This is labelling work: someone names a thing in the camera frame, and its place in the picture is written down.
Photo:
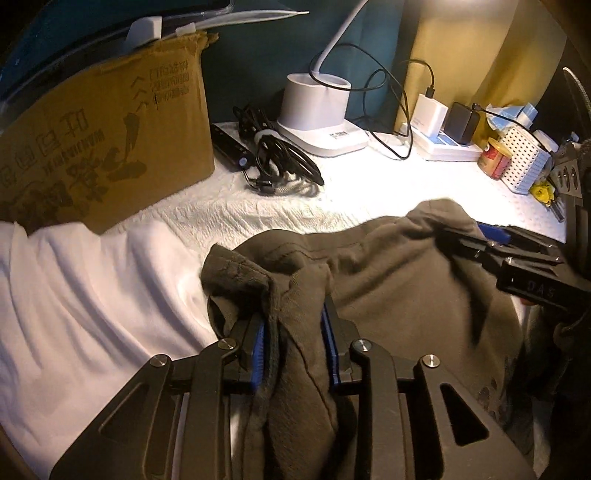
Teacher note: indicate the yellow snack packet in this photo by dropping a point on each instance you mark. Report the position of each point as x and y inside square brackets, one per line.
[542, 193]

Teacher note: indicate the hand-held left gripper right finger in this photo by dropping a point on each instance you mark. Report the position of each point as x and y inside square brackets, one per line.
[330, 350]

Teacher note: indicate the white cloth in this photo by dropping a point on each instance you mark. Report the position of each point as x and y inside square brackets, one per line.
[92, 300]

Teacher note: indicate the cardboard box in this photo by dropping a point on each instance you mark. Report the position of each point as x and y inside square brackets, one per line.
[92, 138]

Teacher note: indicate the white desk lamp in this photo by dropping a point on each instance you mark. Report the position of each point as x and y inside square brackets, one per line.
[314, 110]

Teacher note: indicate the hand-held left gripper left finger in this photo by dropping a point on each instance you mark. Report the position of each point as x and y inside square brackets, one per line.
[259, 360]

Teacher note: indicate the black remote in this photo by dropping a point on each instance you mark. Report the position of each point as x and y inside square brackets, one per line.
[231, 145]

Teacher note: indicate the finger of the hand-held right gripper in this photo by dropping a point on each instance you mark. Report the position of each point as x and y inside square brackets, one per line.
[496, 234]
[466, 244]

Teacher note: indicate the yellow curtain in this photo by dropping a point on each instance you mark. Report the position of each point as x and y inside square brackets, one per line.
[485, 50]

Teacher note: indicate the red can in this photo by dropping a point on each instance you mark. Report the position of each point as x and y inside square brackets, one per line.
[494, 159]

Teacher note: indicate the white plastic basket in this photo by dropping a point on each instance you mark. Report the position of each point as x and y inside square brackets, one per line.
[524, 159]

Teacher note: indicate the white charger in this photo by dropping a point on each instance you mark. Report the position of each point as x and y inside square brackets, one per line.
[429, 115]

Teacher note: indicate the black charger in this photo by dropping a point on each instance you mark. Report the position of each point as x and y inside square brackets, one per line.
[461, 122]

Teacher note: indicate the brown t-shirt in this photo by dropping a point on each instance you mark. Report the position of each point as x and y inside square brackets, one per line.
[406, 286]

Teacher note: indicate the teal curtain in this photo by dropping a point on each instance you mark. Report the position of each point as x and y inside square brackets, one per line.
[258, 69]

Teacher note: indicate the white power strip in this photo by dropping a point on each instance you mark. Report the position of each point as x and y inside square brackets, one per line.
[443, 150]

